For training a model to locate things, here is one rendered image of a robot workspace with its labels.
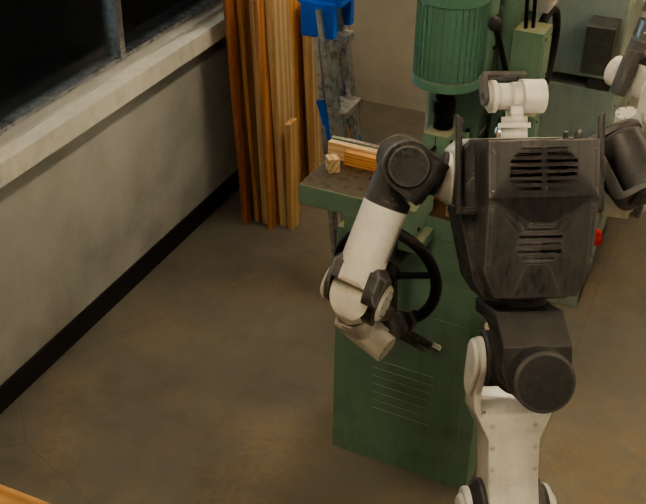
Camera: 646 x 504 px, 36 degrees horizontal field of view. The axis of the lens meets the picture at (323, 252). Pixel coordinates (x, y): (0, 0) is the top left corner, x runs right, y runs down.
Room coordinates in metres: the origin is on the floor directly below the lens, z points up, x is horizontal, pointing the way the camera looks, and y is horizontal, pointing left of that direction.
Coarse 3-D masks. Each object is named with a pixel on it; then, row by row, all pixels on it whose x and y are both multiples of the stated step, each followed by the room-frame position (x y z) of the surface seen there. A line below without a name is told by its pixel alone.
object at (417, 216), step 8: (424, 200) 2.17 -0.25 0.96; (432, 200) 2.22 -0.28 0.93; (416, 208) 2.12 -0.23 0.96; (424, 208) 2.17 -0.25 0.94; (432, 208) 2.22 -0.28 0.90; (408, 216) 2.11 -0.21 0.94; (416, 216) 2.12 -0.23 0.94; (424, 216) 2.17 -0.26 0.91; (408, 224) 2.11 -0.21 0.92; (416, 224) 2.12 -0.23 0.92; (424, 224) 2.17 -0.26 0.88; (408, 232) 2.11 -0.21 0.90; (416, 232) 2.12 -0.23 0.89
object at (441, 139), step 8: (464, 120) 2.41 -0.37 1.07; (432, 128) 2.35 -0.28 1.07; (464, 128) 2.41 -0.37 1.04; (424, 136) 2.32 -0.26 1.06; (432, 136) 2.31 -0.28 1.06; (440, 136) 2.31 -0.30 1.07; (448, 136) 2.30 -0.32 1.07; (424, 144) 2.32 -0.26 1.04; (432, 144) 2.31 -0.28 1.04; (440, 144) 2.30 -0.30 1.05; (448, 144) 2.30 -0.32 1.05; (440, 152) 2.30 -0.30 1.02
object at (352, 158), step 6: (348, 150) 2.48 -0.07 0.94; (348, 156) 2.46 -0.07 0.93; (354, 156) 2.45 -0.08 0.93; (360, 156) 2.44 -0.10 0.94; (366, 156) 2.44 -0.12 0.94; (372, 156) 2.44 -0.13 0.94; (348, 162) 2.46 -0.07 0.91; (354, 162) 2.45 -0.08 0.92; (360, 162) 2.44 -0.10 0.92; (366, 162) 2.44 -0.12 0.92; (372, 162) 2.43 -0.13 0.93; (360, 168) 2.44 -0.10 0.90; (366, 168) 2.44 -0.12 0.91; (372, 168) 2.43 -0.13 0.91
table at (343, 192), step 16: (320, 176) 2.39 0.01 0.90; (336, 176) 2.40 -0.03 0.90; (352, 176) 2.40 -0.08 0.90; (368, 176) 2.40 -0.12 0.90; (304, 192) 2.35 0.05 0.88; (320, 192) 2.32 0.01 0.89; (336, 192) 2.31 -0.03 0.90; (352, 192) 2.31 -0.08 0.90; (336, 208) 2.30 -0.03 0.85; (352, 208) 2.28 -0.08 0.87; (432, 224) 2.18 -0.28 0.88; (448, 224) 2.17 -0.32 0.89; (448, 240) 2.16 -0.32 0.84
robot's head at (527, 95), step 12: (504, 84) 1.78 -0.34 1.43; (516, 84) 1.78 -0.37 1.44; (528, 84) 1.77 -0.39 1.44; (540, 84) 1.78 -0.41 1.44; (504, 96) 1.76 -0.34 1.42; (516, 96) 1.76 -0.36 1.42; (528, 96) 1.76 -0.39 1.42; (540, 96) 1.76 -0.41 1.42; (504, 108) 1.76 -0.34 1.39; (516, 108) 1.76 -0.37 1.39; (528, 108) 1.76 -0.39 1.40; (540, 108) 1.76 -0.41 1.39; (504, 120) 1.75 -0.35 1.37; (516, 120) 1.74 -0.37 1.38
